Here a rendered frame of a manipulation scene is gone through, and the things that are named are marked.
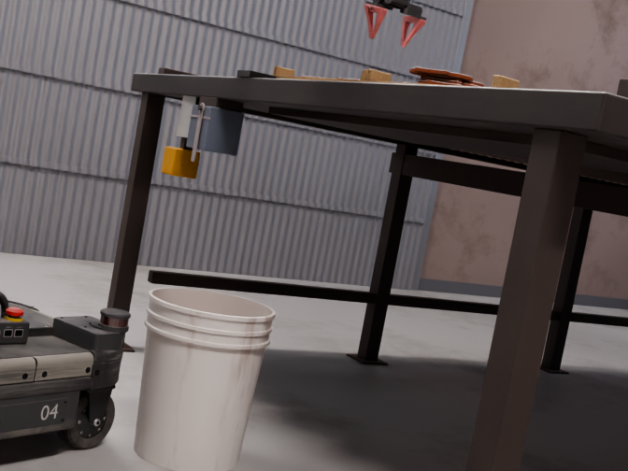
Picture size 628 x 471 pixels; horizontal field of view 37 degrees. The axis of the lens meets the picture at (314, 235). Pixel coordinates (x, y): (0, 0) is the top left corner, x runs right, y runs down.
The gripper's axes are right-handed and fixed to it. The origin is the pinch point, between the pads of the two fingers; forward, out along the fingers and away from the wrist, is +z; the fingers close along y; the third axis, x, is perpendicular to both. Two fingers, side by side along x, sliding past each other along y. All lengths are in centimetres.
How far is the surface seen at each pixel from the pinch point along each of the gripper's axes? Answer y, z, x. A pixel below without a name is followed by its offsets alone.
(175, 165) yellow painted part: -17, 51, 59
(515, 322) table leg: -26, 35, -85
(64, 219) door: 32, 134, 264
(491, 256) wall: 341, 131, 263
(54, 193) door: 25, 122, 266
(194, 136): -19, 40, 47
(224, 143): -13, 39, 40
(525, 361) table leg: -23, 41, -88
